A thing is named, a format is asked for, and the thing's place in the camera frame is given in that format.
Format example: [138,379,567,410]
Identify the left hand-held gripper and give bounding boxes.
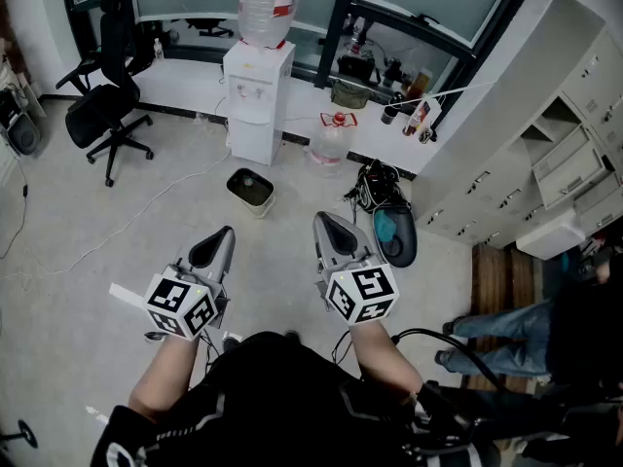
[143,225,238,342]

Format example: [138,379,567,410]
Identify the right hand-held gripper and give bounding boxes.
[311,210,401,327]

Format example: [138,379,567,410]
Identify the beige plastic container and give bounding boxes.
[225,167,277,220]

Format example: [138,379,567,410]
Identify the person's right forearm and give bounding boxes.
[347,317,424,399]

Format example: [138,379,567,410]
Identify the person's left forearm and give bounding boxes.
[128,327,202,423]

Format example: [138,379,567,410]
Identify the black oval dustpan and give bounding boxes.
[371,204,420,269]

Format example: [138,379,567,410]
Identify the teal cloth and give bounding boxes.
[374,210,400,244]

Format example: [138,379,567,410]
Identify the black tangled bag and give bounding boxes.
[344,159,413,214]

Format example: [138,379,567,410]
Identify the person's black striped clothing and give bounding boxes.
[90,331,502,467]

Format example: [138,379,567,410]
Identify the black cup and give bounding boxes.
[380,91,406,126]

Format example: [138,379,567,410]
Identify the red white card box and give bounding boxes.
[413,96,442,129]

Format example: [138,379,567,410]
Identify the olive green bag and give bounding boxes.
[330,79,374,111]

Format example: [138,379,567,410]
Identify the black round stand base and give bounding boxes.
[0,418,40,450]

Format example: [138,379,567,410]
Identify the black office chair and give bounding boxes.
[55,0,156,189]

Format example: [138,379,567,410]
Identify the white water dispenser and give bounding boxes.
[222,39,297,167]

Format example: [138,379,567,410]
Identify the amber drink bottle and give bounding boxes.
[405,67,433,102]

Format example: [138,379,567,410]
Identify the white thin rod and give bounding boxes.
[402,81,495,105]

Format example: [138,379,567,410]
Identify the grey metal cabinet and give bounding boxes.
[411,0,623,262]

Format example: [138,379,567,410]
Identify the grey speaker box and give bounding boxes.
[0,88,43,158]

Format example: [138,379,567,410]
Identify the large clear water bottle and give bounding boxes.
[237,0,306,51]

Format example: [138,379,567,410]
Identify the white floor cable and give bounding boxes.
[0,147,233,282]

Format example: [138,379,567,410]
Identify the thick black cable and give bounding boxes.
[334,327,508,394]

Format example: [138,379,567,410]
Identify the clear water jug red handle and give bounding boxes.
[305,111,359,180]

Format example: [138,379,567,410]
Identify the black floor cable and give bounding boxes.
[0,157,30,262]

